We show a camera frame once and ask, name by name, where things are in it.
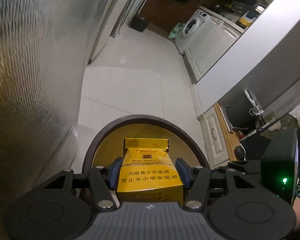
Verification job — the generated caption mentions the yellow cigarette carton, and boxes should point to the yellow cigarette carton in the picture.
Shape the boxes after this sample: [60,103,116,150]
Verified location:
[116,138,184,204]

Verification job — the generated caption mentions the yellow brown-rimmed trash can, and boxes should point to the yellow brown-rimmed trash can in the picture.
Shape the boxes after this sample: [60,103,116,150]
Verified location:
[82,114,211,201]

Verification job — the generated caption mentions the dark grey trash bin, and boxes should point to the dark grey trash bin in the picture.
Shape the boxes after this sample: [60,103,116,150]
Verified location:
[226,89,264,131]

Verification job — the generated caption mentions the white low wooden cabinet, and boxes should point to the white low wooden cabinet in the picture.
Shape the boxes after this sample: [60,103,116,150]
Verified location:
[199,103,241,168]

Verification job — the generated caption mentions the white kitchen cabinets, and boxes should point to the white kitchen cabinets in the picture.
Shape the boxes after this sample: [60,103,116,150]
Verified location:
[185,16,242,81]

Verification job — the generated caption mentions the green plastic bag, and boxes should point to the green plastic bag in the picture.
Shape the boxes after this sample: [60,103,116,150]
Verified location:
[168,23,185,40]

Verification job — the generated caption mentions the white washing machine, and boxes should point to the white washing machine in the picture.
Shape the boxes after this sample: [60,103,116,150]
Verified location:
[174,9,211,55]

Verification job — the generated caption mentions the black bin by door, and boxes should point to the black bin by door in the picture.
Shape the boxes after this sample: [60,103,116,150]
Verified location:
[129,15,149,33]

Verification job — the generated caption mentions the dark brown door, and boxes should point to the dark brown door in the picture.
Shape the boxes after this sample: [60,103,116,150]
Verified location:
[140,0,218,33]

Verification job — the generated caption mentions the white refrigerator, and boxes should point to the white refrigerator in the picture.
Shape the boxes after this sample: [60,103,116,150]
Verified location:
[87,0,129,65]

